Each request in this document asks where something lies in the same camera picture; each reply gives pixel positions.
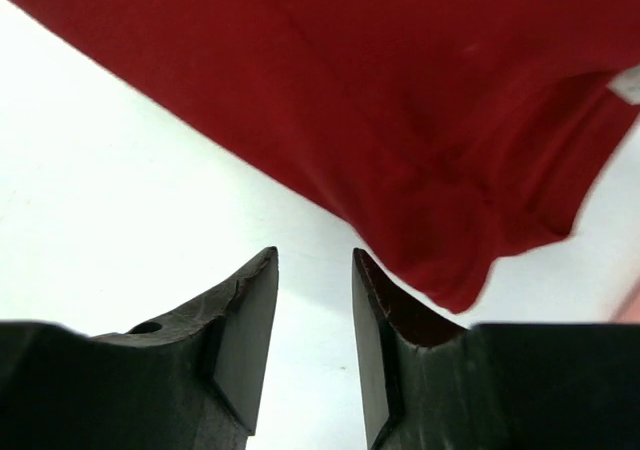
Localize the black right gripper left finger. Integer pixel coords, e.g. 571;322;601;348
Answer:
1;247;279;449

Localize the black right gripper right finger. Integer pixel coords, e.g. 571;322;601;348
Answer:
352;249;639;449

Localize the red t-shirt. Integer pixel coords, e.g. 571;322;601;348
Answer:
10;0;639;313

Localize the salmon pink t-shirt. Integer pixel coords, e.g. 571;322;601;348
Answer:
616;280;640;323

